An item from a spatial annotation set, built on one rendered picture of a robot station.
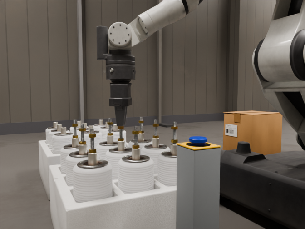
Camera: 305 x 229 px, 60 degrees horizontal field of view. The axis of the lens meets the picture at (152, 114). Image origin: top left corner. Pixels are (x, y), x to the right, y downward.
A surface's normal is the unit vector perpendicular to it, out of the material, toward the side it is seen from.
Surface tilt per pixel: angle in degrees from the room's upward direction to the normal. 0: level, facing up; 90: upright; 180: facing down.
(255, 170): 46
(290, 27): 58
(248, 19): 90
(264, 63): 103
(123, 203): 90
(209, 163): 90
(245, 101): 90
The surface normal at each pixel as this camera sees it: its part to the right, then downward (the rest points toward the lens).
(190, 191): -0.90, 0.04
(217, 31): 0.48, 0.07
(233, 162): -0.62, -0.67
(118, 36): 0.10, 0.08
